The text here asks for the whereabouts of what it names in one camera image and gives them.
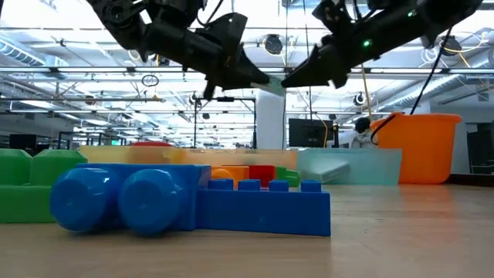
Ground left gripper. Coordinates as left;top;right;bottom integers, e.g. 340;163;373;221
146;13;270;101

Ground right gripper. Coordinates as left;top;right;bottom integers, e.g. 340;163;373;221
281;36;364;89

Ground large orange one-stud block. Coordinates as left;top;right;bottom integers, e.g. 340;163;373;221
211;165;250;190

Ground red toy block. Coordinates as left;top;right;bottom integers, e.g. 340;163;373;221
249;164;276;188

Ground bright green small brick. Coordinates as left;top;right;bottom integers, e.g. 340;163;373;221
274;166;302;188

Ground blue eight-stud brick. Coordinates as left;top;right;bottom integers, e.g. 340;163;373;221
196;178;332;237

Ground large blue two-stud block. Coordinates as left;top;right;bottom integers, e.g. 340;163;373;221
49;163;212;237

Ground large green two-stud block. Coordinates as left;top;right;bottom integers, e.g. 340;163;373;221
0;148;88;224

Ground white structural column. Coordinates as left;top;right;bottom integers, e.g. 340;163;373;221
255;90;287;151

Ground black computer monitor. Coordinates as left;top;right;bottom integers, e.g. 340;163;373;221
288;117;335;150

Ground person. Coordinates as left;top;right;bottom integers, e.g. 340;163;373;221
339;116;378;150

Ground translucent orange bin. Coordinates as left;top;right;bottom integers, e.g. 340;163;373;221
180;149;298;186

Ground orange plastic bucket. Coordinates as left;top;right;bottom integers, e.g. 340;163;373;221
369;112;463;185

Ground long linear light bar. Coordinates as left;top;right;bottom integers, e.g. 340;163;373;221
49;66;494;75

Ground translucent yellow bin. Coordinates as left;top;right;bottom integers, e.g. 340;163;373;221
79;144;183;166

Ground dark cabinet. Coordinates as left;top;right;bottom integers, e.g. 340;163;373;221
465;122;494;175

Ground dark background monitor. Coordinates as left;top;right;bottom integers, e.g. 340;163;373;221
8;134;38;151

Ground yellow power cable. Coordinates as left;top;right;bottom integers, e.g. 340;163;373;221
360;63;374;123

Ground black metal frame rig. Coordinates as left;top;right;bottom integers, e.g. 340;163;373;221
191;96;258;151

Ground black hanging cable loop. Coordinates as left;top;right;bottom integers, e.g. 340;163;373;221
140;73;161;89

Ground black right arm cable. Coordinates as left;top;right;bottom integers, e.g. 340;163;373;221
369;25;455;146

